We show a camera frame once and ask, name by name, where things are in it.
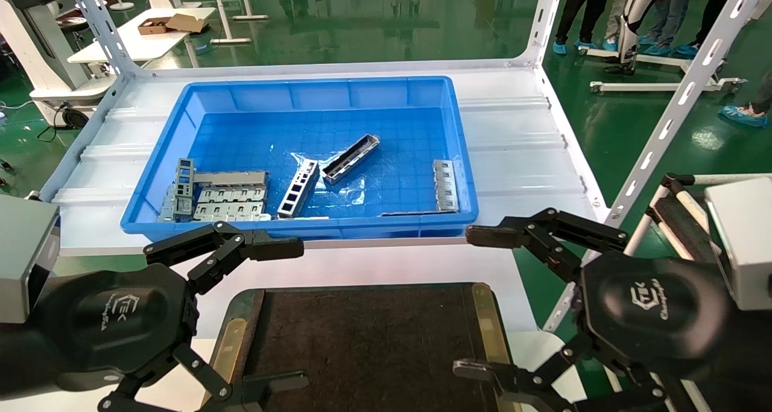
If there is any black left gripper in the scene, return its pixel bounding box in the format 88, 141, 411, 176
35, 221, 310, 412

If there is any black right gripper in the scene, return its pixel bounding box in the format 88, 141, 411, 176
453, 207, 734, 412

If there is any grey metal channel part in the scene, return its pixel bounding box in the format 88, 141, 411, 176
322, 133, 381, 187

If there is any long grey metal bar part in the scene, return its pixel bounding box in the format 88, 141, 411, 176
193, 170, 270, 188

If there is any black flat container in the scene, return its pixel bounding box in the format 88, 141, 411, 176
202, 282, 517, 412

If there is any grey metal notched plate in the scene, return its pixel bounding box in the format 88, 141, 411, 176
196, 186, 267, 205
192, 202, 272, 223

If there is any clear plastic bag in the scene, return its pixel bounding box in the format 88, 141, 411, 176
289, 151, 369, 208

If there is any white metal shelf rack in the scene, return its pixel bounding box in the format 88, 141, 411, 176
27, 0, 772, 334

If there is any blue plastic bin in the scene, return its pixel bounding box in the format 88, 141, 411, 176
119, 76, 480, 244

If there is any white table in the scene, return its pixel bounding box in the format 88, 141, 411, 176
66, 7, 218, 69

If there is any brown cardboard box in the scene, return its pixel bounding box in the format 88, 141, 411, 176
138, 17, 174, 36

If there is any cardboard box lid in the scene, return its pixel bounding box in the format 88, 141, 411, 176
166, 13, 209, 34

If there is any person with blue shoe cover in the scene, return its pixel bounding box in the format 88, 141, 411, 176
717, 68, 772, 128

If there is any person in black trousers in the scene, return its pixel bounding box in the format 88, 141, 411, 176
552, 0, 617, 55

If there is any white black humanoid robot leg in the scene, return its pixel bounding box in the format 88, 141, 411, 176
606, 0, 671, 76

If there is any person in grey trousers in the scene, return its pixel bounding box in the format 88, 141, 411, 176
602, 0, 637, 52

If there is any white machine base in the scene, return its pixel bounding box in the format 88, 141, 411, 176
0, 0, 116, 129

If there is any person in blue jeans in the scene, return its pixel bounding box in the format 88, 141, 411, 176
638, 0, 700, 57

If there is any person in dark trousers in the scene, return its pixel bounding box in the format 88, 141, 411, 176
675, 0, 734, 58

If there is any small grey metal bracket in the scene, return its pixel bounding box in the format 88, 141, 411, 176
157, 185, 177, 223

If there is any dark grey slotted bracket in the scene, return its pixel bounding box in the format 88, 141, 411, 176
174, 158, 195, 221

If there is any grey metal ladder frame part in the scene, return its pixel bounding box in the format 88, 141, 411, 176
276, 159, 320, 220

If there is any grey metal slotted bracket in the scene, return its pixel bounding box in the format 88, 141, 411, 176
432, 159, 460, 213

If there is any white tube frame black padding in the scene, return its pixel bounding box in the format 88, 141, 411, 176
603, 173, 772, 412

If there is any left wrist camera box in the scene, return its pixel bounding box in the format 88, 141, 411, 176
0, 194, 62, 325

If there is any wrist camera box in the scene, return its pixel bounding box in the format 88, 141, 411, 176
0, 194, 62, 325
704, 176, 772, 312

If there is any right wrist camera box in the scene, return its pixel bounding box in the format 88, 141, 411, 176
704, 176, 772, 312

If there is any white wheeled stand frame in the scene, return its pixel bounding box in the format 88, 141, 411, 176
578, 43, 748, 95

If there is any white desk frame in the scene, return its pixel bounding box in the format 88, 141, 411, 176
184, 0, 270, 45

